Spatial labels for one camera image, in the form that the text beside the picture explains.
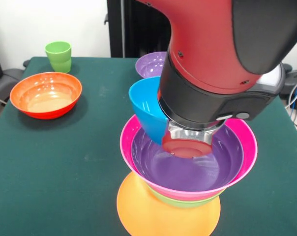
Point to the dark green tablecloth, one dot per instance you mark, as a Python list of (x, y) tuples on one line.
[(65, 172)]

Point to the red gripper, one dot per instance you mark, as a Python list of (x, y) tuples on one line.
[(185, 150)]

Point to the pink bowl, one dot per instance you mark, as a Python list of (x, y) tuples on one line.
[(125, 147)]

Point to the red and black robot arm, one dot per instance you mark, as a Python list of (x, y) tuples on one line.
[(212, 49)]

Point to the green bowl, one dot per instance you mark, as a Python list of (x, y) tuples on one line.
[(185, 202)]

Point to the purple bowl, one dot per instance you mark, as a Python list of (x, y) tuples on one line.
[(148, 66), (187, 172)]

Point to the large red-orange bowl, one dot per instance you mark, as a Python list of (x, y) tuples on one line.
[(45, 93)]

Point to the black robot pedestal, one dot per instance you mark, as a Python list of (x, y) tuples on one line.
[(138, 29)]

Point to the blue bowl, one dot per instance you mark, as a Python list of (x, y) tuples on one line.
[(146, 105)]

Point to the green cup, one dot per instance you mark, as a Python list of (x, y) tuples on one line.
[(58, 56)]

